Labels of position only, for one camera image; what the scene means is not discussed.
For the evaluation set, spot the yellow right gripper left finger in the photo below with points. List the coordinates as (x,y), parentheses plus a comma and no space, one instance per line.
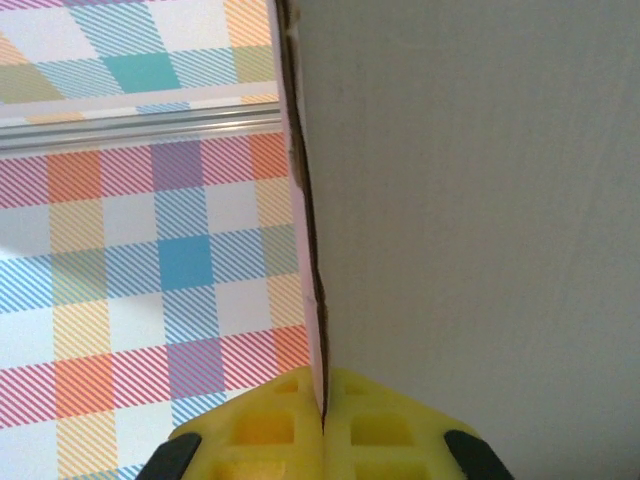
(260,430)

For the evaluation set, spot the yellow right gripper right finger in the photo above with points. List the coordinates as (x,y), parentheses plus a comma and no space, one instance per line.
(390,430)

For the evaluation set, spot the pink paper box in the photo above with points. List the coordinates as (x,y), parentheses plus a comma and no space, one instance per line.
(475,225)

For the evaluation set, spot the aluminium corner post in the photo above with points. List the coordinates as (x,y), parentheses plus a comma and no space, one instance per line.
(125,127)

